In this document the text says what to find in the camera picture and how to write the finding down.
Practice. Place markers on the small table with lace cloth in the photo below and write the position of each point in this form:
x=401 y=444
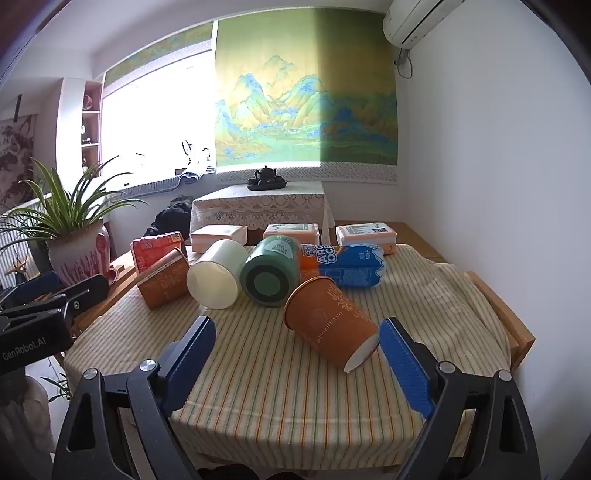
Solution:
x=263 y=205

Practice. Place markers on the pink tissue pack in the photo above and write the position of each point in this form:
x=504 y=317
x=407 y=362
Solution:
x=219 y=236

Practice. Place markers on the short landscape painting blind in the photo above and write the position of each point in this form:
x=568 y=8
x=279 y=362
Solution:
x=161 y=50

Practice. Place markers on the black bag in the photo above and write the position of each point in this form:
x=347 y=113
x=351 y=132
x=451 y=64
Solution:
x=168 y=219

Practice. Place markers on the orange tissue pack right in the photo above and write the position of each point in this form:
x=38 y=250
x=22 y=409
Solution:
x=367 y=234

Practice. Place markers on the ink painting wall scroll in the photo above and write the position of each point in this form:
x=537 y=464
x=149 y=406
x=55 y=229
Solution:
x=14 y=152

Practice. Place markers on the wooden table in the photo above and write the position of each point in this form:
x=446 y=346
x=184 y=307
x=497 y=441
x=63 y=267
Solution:
x=517 y=337

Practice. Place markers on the white cup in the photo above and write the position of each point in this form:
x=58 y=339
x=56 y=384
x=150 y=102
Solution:
x=216 y=275

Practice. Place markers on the starfish ornament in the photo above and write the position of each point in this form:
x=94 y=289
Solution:
x=19 y=267

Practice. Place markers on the white wall shelf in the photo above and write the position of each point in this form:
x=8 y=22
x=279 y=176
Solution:
x=90 y=124

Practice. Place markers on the orange tissue pack middle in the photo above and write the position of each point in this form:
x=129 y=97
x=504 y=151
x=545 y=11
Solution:
x=292 y=230

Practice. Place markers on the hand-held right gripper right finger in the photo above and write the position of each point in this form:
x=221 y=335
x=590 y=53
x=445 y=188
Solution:
x=406 y=369

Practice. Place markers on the white air conditioner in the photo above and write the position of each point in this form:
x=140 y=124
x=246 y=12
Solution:
x=415 y=23

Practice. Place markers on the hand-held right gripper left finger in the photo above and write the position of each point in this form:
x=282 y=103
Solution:
x=190 y=364

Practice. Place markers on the spider plant in patterned pot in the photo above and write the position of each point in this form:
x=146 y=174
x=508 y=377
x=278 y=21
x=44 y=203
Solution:
x=78 y=251

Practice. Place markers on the blue and orange snack packet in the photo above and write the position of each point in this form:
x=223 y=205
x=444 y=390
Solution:
x=346 y=265

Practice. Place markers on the orange paper cup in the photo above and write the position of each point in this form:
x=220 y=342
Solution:
x=330 y=325
x=161 y=282

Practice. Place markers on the red snack packet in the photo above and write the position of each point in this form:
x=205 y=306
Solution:
x=152 y=249

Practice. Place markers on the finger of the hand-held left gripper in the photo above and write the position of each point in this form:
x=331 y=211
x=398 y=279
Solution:
x=85 y=295

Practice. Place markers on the green cup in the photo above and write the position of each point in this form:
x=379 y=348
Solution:
x=270 y=272

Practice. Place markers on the black tea tray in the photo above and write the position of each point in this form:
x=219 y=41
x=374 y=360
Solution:
x=268 y=185

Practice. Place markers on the orange tissue pack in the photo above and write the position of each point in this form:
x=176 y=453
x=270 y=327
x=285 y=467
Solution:
x=292 y=230
x=367 y=234

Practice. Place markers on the black teapot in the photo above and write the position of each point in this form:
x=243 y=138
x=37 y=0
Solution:
x=266 y=173

